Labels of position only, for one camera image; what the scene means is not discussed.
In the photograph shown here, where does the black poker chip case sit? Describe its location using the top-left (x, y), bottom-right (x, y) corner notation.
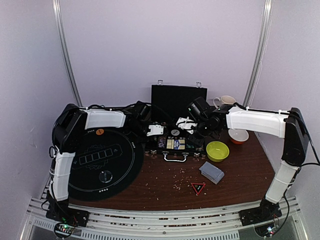
top-left (145, 79), bottom-right (208, 163)

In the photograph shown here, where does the orange round button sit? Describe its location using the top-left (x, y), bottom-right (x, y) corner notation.
top-left (96, 128), bottom-right (105, 136)

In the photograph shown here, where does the clear black round button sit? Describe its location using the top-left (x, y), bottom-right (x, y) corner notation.
top-left (98, 170), bottom-right (113, 184)

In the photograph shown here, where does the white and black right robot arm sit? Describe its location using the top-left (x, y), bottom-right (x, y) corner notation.
top-left (176, 97), bottom-right (316, 226)

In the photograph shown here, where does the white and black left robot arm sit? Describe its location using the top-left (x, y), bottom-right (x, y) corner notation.
top-left (46, 101), bottom-right (164, 227)

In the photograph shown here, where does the blue texas holdem card deck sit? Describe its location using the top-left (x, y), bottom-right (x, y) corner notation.
top-left (173, 139), bottom-right (186, 150)

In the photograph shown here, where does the cream patterned mug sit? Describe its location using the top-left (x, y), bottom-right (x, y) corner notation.
top-left (212, 95), bottom-right (236, 108)

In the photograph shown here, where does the white and orange bowl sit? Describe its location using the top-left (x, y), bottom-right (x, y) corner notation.
top-left (228, 129), bottom-right (249, 145)

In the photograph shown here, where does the yellow-green bowl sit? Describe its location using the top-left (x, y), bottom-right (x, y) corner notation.
top-left (206, 141), bottom-right (230, 162)

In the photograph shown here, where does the left inner poker chip row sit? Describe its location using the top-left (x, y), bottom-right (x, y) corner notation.
top-left (157, 136), bottom-right (167, 149)

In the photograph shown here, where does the white dealer button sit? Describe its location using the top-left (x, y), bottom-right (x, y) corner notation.
top-left (170, 129), bottom-right (181, 137)

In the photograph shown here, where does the cream card deck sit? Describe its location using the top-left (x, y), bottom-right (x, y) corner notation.
top-left (166, 139), bottom-right (175, 149)

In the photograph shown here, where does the grey card deck box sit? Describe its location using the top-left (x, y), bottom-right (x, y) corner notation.
top-left (199, 161), bottom-right (225, 185)

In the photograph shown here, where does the round black poker mat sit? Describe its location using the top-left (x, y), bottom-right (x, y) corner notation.
top-left (68, 128), bottom-right (144, 202)

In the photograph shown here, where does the red and black triangle card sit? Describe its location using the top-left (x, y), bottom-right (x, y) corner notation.
top-left (191, 182), bottom-right (206, 196)

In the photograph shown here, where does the right green circuit board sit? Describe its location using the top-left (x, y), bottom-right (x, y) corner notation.
top-left (260, 224), bottom-right (279, 238)

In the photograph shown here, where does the green circuit board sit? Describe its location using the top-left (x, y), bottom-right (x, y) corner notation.
top-left (53, 222), bottom-right (76, 238)
top-left (260, 224), bottom-right (279, 238)

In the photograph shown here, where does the left green circuit board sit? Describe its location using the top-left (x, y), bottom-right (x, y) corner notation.
top-left (53, 222), bottom-right (76, 238)

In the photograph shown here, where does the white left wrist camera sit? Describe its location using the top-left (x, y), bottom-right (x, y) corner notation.
top-left (146, 124), bottom-right (164, 137)

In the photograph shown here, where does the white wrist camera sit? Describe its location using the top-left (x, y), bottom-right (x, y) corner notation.
top-left (146, 124), bottom-right (164, 137)
top-left (176, 117), bottom-right (197, 131)

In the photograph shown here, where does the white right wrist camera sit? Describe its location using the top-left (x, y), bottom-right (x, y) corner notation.
top-left (176, 117), bottom-right (197, 131)

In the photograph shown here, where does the aluminium front rail base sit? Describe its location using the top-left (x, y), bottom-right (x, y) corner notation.
top-left (17, 197), bottom-right (311, 240)

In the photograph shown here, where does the right aluminium frame post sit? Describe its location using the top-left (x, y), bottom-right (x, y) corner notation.
top-left (243, 0), bottom-right (274, 107)

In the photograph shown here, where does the aluminium frame post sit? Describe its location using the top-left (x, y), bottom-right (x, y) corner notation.
top-left (52, 0), bottom-right (83, 106)
top-left (243, 0), bottom-right (274, 107)

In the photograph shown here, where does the left aluminium frame post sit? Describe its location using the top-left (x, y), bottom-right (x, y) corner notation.
top-left (52, 0), bottom-right (83, 106)

